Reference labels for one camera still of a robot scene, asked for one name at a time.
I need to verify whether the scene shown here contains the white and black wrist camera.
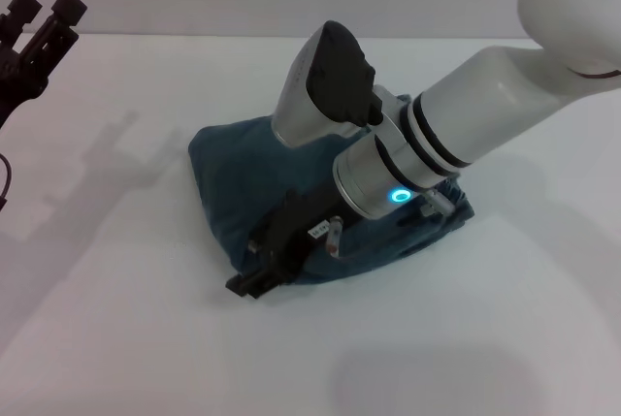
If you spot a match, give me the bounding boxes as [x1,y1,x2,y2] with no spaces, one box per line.
[270,19,385,149]

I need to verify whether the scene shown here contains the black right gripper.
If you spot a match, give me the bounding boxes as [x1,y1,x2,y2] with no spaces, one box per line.
[224,187,361,302]

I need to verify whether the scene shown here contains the blue denim shorts with cartoon patch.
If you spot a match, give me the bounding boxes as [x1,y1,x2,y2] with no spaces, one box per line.
[185,92,474,287]

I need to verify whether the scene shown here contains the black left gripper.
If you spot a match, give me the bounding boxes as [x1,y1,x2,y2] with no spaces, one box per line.
[0,0,89,132]

